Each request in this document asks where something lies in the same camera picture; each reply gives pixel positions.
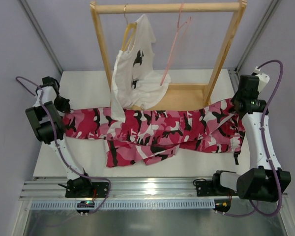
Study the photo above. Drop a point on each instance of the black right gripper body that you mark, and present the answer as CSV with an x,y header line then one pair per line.
x,y
237,103

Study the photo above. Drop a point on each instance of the pink camouflage trousers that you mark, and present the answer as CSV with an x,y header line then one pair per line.
x,y
153,136

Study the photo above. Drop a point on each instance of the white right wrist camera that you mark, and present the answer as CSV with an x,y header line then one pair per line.
x,y
263,78

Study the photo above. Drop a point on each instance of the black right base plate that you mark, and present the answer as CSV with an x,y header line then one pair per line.
x,y
204,188

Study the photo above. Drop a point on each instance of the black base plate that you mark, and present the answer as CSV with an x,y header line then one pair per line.
x,y
98,189
204,188

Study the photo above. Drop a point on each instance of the pink wire clothes hanger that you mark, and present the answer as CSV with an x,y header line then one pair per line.
x,y
180,33

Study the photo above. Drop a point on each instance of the wooden clothes rack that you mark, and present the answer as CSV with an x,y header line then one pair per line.
x,y
179,96

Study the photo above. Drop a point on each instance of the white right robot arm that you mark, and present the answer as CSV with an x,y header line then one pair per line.
x,y
265,181

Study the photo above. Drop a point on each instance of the slotted cable duct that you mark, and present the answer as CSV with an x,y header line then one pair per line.
x,y
123,204

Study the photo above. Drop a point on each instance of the aluminium frame rail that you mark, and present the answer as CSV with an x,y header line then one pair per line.
x,y
121,188

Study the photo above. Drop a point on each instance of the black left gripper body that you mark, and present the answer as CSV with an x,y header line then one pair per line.
x,y
63,104

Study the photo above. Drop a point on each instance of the yellow clothes hanger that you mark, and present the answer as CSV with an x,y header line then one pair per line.
x,y
129,31

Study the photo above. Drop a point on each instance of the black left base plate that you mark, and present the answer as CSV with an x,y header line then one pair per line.
x,y
98,189

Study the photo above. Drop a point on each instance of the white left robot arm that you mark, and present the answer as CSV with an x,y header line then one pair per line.
x,y
45,118

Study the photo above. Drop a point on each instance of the white printed t-shirt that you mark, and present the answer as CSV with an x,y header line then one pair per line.
x,y
134,82

